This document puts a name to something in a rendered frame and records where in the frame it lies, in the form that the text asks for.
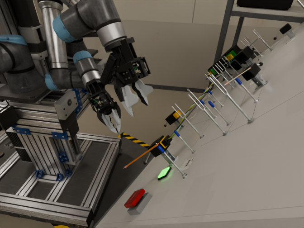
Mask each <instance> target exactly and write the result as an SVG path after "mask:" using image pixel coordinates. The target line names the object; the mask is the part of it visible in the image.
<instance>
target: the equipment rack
mask: <svg viewBox="0 0 304 228"><path fill-rule="evenodd" d="M234 1H235V0H228V1H227V5H226V10H225V14H224V18H223V23H222V27H221V32H220V36H219V40H218V45H217V50H216V54H215V58H214V63H215V62H216V61H218V60H219V59H220V58H221V54H222V50H223V46H224V42H225V38H226V34H227V30H228V25H229V21H230V17H231V16H238V17H240V18H239V22H238V25H237V29H236V33H235V36H234V40H233V44H232V47H234V46H235V45H237V42H238V39H239V35H240V32H241V29H242V24H243V21H244V18H245V17H247V18H256V19H268V20H277V21H286V22H295V23H303V22H304V9H303V8H302V7H301V6H300V5H291V8H289V9H286V10H282V9H273V8H261V7H249V6H243V7H240V6H237V4H235V5H234ZM226 71H227V72H228V73H229V74H230V75H233V74H234V73H235V71H234V70H233V69H231V68H227V69H226ZM213 88H214V84H213V85H212V88H211V89H210V88H209V90H210V91H211V90H212V89H213ZM207 93H208V91H207Z"/></svg>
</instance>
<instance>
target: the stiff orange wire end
mask: <svg viewBox="0 0 304 228"><path fill-rule="evenodd" d="M158 144H159V143H157V145H158ZM157 145H155V146H153V147H152V148H150V149H149V150H148V151H146V152H145V153H143V154H142V155H141V156H139V157H138V158H136V159H135V160H133V161H132V162H131V163H129V164H128V165H126V166H125V167H124V168H126V167H128V166H129V165H130V164H132V163H133V162H135V161H136V160H137V159H139V158H140V157H142V156H143V155H145V154H146V153H147V152H149V151H150V150H152V149H153V148H155V147H156V146H157Z"/></svg>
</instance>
